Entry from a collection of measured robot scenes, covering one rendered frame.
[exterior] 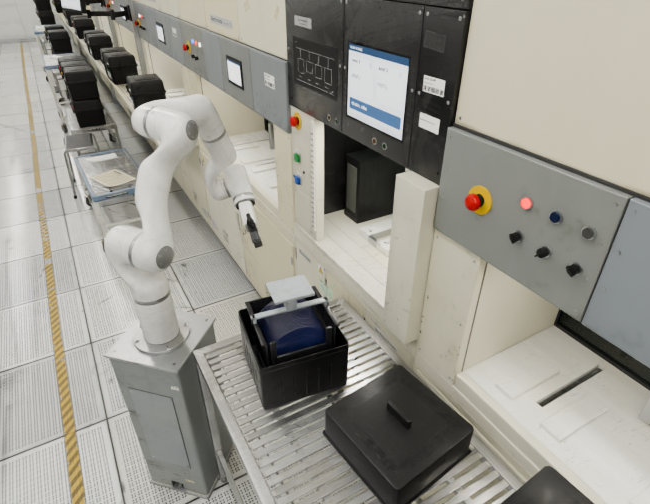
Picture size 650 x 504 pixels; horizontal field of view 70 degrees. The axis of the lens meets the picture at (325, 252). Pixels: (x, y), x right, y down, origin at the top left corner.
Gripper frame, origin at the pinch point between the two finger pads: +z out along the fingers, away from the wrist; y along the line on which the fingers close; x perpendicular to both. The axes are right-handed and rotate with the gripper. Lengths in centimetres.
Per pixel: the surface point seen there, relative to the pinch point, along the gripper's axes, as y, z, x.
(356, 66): 52, -25, 45
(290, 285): 35.6, 27.7, 7.2
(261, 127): -124, -118, 21
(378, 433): 42, 73, 17
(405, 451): 45, 79, 22
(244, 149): -99, -92, 5
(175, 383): 8, 42, -40
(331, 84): 37, -31, 40
